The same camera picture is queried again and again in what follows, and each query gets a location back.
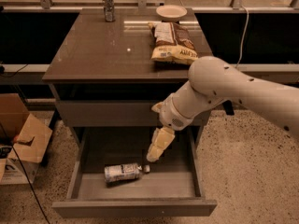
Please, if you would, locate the black floor cable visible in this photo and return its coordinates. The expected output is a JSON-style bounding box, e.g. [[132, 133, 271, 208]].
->
[[0, 121, 52, 224]]

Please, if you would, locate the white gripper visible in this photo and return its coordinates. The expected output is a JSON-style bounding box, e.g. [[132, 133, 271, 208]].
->
[[147, 93, 193, 162]]

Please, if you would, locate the blue plastic bottle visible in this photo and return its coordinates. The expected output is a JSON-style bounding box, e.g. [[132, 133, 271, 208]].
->
[[104, 163, 150, 183]]

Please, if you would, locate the brown cardboard box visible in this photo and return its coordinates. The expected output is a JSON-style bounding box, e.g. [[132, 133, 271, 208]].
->
[[0, 93, 52, 185]]

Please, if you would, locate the white bowl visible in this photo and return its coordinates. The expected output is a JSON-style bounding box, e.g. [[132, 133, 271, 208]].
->
[[156, 5, 187, 22]]

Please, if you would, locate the white hanging cable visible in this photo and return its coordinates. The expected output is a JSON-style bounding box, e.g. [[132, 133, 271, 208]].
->
[[235, 6, 250, 69]]

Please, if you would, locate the yellow chip bag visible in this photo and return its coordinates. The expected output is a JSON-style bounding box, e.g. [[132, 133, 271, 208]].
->
[[148, 22, 198, 65]]

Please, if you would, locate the grey drawer cabinet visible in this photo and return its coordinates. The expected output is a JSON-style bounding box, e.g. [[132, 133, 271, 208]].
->
[[42, 7, 224, 142]]

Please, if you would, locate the open grey middle drawer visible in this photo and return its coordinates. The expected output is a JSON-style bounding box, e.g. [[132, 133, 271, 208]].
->
[[52, 127, 217, 218]]

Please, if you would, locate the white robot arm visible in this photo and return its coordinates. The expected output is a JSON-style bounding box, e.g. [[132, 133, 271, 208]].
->
[[147, 56, 299, 162]]

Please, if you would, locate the metallic can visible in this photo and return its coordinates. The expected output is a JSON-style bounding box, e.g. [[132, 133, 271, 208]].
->
[[102, 0, 115, 22]]

